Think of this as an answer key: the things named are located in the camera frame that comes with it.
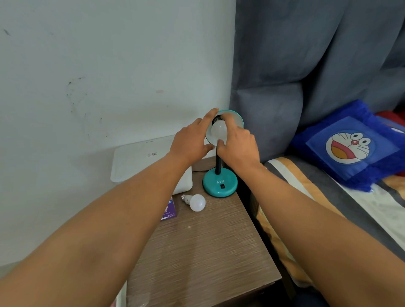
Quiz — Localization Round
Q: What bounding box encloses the person's left hand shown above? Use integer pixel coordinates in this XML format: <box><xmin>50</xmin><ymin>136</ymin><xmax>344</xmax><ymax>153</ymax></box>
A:
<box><xmin>167</xmin><ymin>107</ymin><xmax>219</xmax><ymax>168</ymax></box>

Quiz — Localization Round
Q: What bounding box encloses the person's right hand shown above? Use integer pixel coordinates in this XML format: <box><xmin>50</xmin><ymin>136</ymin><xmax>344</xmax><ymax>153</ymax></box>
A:
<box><xmin>216</xmin><ymin>113</ymin><xmax>262</xmax><ymax>173</ymax></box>

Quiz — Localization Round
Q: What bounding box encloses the white light bulb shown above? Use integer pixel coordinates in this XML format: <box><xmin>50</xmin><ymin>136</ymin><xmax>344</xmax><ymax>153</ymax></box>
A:
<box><xmin>210</xmin><ymin>121</ymin><xmax>228</xmax><ymax>143</ymax></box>
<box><xmin>181</xmin><ymin>193</ymin><xmax>207</xmax><ymax>213</ymax></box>

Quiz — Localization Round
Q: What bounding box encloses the teal desk lamp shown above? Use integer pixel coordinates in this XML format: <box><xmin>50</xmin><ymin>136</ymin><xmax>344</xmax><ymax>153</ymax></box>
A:
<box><xmin>202</xmin><ymin>109</ymin><xmax>245</xmax><ymax>198</ymax></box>

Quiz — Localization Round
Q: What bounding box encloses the white plastic storage box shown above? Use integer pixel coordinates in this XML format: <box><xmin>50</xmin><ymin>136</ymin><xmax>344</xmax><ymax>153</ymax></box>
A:
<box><xmin>111</xmin><ymin>135</ymin><xmax>193</xmax><ymax>190</ymax></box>
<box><xmin>172</xmin><ymin>178</ymin><xmax>193</xmax><ymax>195</ymax></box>

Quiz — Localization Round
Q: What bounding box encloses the purple light bulb box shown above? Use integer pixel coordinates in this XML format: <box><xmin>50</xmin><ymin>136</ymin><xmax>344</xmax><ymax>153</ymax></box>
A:
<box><xmin>159</xmin><ymin>197</ymin><xmax>178</xmax><ymax>221</ymax></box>

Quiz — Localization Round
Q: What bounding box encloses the person's right forearm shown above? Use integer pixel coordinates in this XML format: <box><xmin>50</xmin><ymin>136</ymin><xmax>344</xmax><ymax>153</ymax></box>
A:
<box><xmin>235</xmin><ymin>161</ymin><xmax>405</xmax><ymax>307</ymax></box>

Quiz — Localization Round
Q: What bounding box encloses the person's left forearm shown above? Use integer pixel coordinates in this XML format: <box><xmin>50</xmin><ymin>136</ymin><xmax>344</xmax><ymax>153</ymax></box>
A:
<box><xmin>0</xmin><ymin>153</ymin><xmax>192</xmax><ymax>307</ymax></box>

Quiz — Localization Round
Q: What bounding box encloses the blue cartoon cushion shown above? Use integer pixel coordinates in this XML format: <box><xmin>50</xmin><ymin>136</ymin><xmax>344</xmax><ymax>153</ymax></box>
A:
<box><xmin>290</xmin><ymin>100</ymin><xmax>405</xmax><ymax>193</ymax></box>

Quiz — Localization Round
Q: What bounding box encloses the brown wooden nightstand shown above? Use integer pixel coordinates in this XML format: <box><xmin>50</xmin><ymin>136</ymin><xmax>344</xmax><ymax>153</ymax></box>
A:
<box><xmin>126</xmin><ymin>156</ymin><xmax>283</xmax><ymax>307</ymax></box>

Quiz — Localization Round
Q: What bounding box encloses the grey padded headboard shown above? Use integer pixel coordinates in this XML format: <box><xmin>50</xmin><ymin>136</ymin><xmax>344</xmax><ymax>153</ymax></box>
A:
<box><xmin>229</xmin><ymin>0</ymin><xmax>405</xmax><ymax>164</ymax></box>

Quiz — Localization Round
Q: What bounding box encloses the red plush cushion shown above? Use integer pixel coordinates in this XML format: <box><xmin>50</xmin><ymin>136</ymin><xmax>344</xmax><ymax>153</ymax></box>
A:
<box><xmin>376</xmin><ymin>109</ymin><xmax>405</xmax><ymax>177</ymax></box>

